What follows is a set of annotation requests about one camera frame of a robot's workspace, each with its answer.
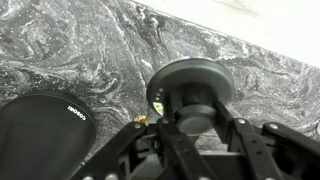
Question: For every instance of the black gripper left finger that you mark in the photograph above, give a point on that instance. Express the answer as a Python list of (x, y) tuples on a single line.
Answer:
[(166, 139)]

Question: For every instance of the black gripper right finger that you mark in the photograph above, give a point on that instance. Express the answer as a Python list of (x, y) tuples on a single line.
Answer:
[(273, 151)]

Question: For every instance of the black gooseneck kettle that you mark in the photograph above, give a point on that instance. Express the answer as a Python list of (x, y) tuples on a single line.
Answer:
[(44, 135)]

